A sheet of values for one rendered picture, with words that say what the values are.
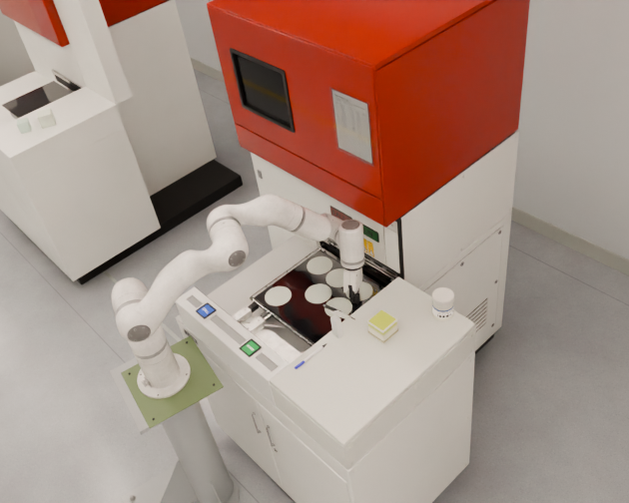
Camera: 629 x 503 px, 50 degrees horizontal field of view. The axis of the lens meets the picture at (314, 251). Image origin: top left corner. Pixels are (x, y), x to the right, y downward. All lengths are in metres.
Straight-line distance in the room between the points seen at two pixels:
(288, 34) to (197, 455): 1.61
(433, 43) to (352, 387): 1.07
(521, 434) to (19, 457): 2.34
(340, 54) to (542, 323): 2.06
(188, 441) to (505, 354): 1.62
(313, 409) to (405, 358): 0.34
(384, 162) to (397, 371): 0.66
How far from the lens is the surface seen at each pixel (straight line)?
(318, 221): 2.18
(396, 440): 2.33
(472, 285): 3.00
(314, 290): 2.56
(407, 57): 2.05
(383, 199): 2.21
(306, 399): 2.17
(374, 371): 2.20
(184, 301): 2.56
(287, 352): 2.40
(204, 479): 2.95
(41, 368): 3.98
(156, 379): 2.45
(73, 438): 3.60
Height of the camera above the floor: 2.71
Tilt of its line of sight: 42 degrees down
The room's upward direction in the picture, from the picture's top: 10 degrees counter-clockwise
